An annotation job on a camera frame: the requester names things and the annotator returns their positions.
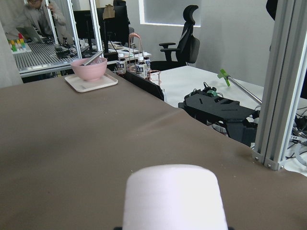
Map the pink plastic cup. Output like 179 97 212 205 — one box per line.
123 164 228 230

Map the drink bottle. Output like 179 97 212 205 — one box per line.
144 55 151 74
117 53 127 75
135 56 147 79

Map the black office chair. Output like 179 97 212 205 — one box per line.
150 5 200 71

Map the pink bowl with ice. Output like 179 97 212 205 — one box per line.
71 57 107 81

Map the beige tray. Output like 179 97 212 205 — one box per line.
64 73 118 93

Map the seated person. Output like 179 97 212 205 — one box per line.
3 0 73 45

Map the metal tongs handle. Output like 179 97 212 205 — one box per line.
81 51 103 66

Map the aluminium frame post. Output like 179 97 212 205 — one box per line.
253 0 307 171

